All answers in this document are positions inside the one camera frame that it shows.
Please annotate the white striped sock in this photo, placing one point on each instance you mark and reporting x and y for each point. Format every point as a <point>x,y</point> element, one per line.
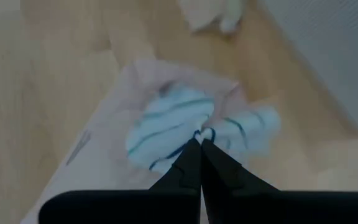
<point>172,124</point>

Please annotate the white garment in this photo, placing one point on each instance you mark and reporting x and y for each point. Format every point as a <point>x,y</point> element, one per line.
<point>210,12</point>

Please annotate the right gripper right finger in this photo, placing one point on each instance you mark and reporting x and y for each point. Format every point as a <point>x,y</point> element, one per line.
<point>259,208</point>

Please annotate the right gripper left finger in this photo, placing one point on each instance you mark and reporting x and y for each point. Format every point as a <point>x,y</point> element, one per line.
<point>135,208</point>

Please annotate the white perforated laundry basket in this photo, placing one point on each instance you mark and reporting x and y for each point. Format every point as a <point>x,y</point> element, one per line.
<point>322,46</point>

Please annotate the light pink printed garment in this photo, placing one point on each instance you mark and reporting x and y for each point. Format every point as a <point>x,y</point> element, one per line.
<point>104,174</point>

